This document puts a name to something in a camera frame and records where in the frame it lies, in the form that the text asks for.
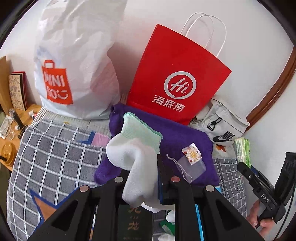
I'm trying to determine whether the orange round dish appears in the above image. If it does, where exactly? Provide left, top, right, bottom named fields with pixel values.
left=1, top=142, right=15, bottom=166

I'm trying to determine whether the dark green tea tin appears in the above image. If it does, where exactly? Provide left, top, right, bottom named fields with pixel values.
left=117, top=204, right=153, bottom=241

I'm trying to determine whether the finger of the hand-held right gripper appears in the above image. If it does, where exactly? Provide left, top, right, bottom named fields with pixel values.
left=237, top=162, right=263, bottom=193

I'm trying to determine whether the red paper shopping bag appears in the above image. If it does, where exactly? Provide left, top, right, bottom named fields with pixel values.
left=126, top=13, right=232, bottom=126

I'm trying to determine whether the white sock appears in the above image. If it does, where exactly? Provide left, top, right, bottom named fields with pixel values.
left=106, top=113, right=172, bottom=214

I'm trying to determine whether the wooden nightstand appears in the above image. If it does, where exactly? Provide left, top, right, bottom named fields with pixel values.
left=0, top=104, right=42, bottom=172

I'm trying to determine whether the wooden headboard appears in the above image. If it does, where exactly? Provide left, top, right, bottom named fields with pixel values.
left=0, top=56, right=14, bottom=114

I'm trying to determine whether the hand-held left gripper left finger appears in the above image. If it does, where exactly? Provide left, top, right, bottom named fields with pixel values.
left=28, top=177, right=130, bottom=241

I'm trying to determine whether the green tissue packet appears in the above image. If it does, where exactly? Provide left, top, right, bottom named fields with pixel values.
left=234, top=137, right=252, bottom=168

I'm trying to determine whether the person's right hand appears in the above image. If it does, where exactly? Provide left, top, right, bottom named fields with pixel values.
left=245, top=199, right=274, bottom=234

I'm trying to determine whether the doodle cover book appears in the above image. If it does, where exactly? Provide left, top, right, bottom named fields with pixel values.
left=9, top=72, right=28, bottom=110

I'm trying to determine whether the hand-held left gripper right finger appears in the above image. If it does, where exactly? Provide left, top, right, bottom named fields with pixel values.
left=157, top=154, right=266, bottom=241

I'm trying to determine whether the white plastic shopping bag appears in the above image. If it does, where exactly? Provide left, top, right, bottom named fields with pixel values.
left=33, top=0, right=129, bottom=120

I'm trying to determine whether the translucent drawstring pouch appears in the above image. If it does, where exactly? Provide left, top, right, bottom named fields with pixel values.
left=166, top=142, right=206, bottom=183

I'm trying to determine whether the blue tissue pack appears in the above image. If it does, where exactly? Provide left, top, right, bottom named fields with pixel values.
left=195, top=186, right=222, bottom=241

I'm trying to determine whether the grey waist bag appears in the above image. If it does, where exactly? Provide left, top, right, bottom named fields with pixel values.
left=190, top=96, right=250, bottom=146

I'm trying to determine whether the purple towel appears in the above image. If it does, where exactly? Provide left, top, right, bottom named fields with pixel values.
left=94, top=103, right=220, bottom=187

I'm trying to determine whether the grey checked blanket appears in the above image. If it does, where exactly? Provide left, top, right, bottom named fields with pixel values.
left=7, top=108, right=249, bottom=241

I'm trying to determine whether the brown wooden door frame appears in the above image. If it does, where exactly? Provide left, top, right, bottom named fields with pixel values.
left=246, top=45, right=296, bottom=127

